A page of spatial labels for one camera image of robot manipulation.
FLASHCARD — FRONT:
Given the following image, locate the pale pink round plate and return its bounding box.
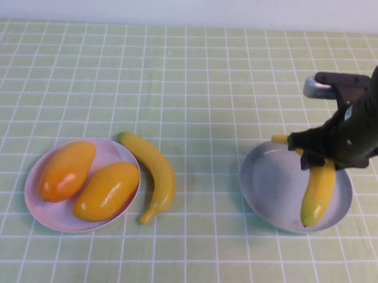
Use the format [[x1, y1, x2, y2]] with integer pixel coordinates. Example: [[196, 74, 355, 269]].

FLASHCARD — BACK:
[[22, 134, 144, 238]]

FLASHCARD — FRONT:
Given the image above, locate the light blue round plate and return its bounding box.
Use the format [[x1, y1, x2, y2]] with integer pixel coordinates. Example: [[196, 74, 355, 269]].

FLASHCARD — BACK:
[[236, 138, 356, 238]]

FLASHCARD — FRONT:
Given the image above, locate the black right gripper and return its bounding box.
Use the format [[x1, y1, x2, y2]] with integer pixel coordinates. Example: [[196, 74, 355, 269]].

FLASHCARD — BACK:
[[285, 88, 378, 175]]

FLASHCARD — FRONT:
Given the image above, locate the yellow plastic mango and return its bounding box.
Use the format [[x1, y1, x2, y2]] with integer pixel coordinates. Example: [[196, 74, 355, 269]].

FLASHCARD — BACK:
[[72, 158, 142, 225]]

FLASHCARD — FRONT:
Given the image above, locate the green checked tablecloth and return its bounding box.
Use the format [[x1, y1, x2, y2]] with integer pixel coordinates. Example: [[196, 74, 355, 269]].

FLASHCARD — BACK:
[[0, 12, 378, 283]]

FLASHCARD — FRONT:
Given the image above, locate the orange plastic mango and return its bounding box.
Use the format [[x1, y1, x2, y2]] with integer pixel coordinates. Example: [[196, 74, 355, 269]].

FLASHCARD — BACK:
[[38, 139, 98, 206]]

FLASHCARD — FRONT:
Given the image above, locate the yellow plastic banana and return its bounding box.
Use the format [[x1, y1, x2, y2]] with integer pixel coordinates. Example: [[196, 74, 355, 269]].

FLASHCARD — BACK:
[[266, 133, 340, 230], [111, 131, 180, 227]]

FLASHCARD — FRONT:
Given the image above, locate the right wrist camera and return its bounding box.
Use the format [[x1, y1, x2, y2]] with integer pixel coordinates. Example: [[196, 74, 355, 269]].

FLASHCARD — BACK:
[[302, 70, 373, 104]]

